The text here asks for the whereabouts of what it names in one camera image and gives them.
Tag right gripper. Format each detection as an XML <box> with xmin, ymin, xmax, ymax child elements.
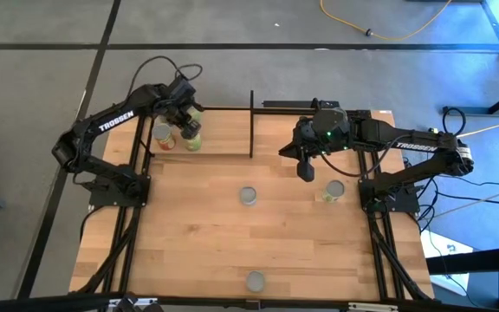
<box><xmin>277</xmin><ymin>107</ymin><xmax>358</xmax><ymax>160</ymax></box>

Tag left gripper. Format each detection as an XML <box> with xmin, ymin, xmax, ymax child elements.
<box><xmin>156</xmin><ymin>94</ymin><xmax>205</xmax><ymax>140</ymax></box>

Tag red yellow pineapple can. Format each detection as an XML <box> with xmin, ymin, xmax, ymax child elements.
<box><xmin>152</xmin><ymin>122</ymin><xmax>177</xmax><ymax>152</ymax></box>

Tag green can round fruit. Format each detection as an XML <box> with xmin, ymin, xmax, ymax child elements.
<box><xmin>321</xmin><ymin>179</ymin><xmax>346</xmax><ymax>204</ymax></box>

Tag yellow can red circles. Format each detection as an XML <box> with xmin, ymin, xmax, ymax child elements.
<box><xmin>245</xmin><ymin>270</ymin><xmax>267</xmax><ymax>293</ymax></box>

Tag black front beam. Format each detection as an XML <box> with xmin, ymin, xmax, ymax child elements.
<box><xmin>0</xmin><ymin>290</ymin><xmax>499</xmax><ymax>312</ymax></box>

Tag white floor sheet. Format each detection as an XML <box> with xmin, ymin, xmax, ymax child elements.
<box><xmin>419</xmin><ymin>227</ymin><xmax>475</xmax><ymax>296</ymax></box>

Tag black metal floor stand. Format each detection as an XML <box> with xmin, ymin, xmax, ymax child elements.
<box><xmin>442</xmin><ymin>0</ymin><xmax>499</xmax><ymax>117</ymax></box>

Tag black floor beam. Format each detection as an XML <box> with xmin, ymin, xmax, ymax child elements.
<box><xmin>425</xmin><ymin>244</ymin><xmax>499</xmax><ymax>276</ymax></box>

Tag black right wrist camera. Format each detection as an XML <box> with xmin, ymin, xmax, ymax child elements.
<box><xmin>295</xmin><ymin>149</ymin><xmax>316</xmax><ymax>183</ymax></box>

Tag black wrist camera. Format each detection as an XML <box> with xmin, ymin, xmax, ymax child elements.
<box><xmin>295</xmin><ymin>149</ymin><xmax>316</xmax><ymax>183</ymax></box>
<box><xmin>168</xmin><ymin>76</ymin><xmax>198</xmax><ymax>104</ymax></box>

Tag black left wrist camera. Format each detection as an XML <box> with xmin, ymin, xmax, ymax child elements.
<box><xmin>168</xmin><ymin>76</ymin><xmax>198</xmax><ymax>104</ymax></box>

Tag black rear frame rail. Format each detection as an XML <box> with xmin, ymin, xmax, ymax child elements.
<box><xmin>201</xmin><ymin>106</ymin><xmax>373</xmax><ymax>117</ymax></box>

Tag black shelf side post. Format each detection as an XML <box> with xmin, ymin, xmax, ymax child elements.
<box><xmin>249</xmin><ymin>89</ymin><xmax>255</xmax><ymax>159</ymax></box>

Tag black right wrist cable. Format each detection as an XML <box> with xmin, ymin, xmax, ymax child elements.
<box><xmin>318</xmin><ymin>132</ymin><xmax>402</xmax><ymax>179</ymax></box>

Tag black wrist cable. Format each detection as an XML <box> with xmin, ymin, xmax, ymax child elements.
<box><xmin>318</xmin><ymin>132</ymin><xmax>402</xmax><ymax>179</ymax></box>
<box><xmin>126</xmin><ymin>55</ymin><xmax>204</xmax><ymax>99</ymax></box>

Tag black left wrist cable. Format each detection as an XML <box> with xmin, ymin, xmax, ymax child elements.
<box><xmin>126</xmin><ymin>55</ymin><xmax>204</xmax><ymax>99</ymax></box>

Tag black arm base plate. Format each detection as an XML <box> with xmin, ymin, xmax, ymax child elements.
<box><xmin>87</xmin><ymin>174</ymin><xmax>152</xmax><ymax>208</ymax></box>
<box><xmin>359</xmin><ymin>178</ymin><xmax>420</xmax><ymax>213</ymax></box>

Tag black aluminium frame rails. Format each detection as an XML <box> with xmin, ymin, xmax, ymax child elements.
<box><xmin>356</xmin><ymin>110</ymin><xmax>433</xmax><ymax>302</ymax></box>
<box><xmin>69</xmin><ymin>113</ymin><xmax>153</xmax><ymax>301</ymax></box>

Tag yellow floor cable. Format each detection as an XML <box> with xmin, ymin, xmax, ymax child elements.
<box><xmin>318</xmin><ymin>0</ymin><xmax>453</xmax><ymax>42</ymax></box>

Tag silver metal bracket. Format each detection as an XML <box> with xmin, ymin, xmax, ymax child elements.
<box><xmin>347</xmin><ymin>302</ymin><xmax>399</xmax><ymax>312</ymax></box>
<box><xmin>108</xmin><ymin>296</ymin><xmax>159</xmax><ymax>307</ymax></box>

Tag black looped cable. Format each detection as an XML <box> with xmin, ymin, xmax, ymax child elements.
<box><xmin>442</xmin><ymin>106</ymin><xmax>468</xmax><ymax>138</ymax></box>

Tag black floor cable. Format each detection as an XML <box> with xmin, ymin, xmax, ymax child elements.
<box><xmin>418</xmin><ymin>171</ymin><xmax>499</xmax><ymax>235</ymax></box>

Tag beige cord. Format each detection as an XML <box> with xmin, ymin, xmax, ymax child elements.
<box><xmin>431</xmin><ymin>181</ymin><xmax>499</xmax><ymax>218</ymax></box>

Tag yellow hanging power cord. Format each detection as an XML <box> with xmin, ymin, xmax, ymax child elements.
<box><xmin>430</xmin><ymin>114</ymin><xmax>499</xmax><ymax>140</ymax></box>

